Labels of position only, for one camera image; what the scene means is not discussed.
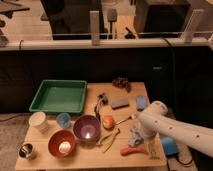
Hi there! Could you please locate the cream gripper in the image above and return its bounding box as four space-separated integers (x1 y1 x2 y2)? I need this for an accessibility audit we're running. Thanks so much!
146 137 160 158

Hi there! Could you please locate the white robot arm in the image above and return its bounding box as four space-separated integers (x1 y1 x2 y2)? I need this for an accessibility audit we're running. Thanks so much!
138 101 213 158

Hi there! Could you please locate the purple bowl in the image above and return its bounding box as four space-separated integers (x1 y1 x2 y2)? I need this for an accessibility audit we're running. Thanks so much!
73 115 101 142

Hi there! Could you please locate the red bowl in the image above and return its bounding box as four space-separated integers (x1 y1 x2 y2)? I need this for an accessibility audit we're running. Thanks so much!
48 130 76 158

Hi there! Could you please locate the blue box on floor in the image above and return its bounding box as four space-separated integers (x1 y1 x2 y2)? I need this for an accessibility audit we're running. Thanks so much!
161 137 179 157

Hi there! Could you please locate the orange carrot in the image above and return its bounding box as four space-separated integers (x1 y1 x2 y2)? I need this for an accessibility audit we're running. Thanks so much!
120 147 148 156

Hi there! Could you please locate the wooden board table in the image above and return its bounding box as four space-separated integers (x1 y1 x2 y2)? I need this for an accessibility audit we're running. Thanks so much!
15 82 166 171

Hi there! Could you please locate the blue sponge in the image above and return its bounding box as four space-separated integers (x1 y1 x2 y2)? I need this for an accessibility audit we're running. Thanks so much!
136 95 147 111

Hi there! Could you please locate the orange apple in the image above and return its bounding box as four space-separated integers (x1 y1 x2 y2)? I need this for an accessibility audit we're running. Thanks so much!
102 115 115 129

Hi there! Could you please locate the grey rectangular block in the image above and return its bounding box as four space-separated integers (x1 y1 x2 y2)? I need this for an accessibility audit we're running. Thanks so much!
110 99 129 110

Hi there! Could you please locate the bunch of dark grapes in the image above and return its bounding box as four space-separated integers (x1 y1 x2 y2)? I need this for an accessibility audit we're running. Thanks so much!
112 77 131 92

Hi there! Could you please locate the green plastic tray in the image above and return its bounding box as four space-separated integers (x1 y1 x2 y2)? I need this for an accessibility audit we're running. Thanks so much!
29 80 87 115

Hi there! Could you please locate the white paper cup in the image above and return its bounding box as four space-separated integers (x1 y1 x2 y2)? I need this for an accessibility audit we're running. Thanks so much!
28 112 48 133

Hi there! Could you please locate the small metal cup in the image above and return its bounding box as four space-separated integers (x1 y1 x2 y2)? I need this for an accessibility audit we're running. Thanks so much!
18 143 36 160

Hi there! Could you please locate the black handled brush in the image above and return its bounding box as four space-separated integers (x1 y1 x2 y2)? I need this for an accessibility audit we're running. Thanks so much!
94 93 108 118

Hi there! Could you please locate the black cable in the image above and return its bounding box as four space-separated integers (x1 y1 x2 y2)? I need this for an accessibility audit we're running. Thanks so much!
161 36 177 76

